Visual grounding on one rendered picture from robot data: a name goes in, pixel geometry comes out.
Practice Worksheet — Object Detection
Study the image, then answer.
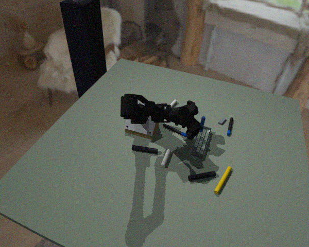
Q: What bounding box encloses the yellow cylinder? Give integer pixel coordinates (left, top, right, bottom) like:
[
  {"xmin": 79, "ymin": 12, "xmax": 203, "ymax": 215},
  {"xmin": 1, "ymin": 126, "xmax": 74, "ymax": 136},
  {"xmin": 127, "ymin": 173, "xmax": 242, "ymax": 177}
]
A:
[{"xmin": 214, "ymin": 166, "xmax": 232, "ymax": 194}]

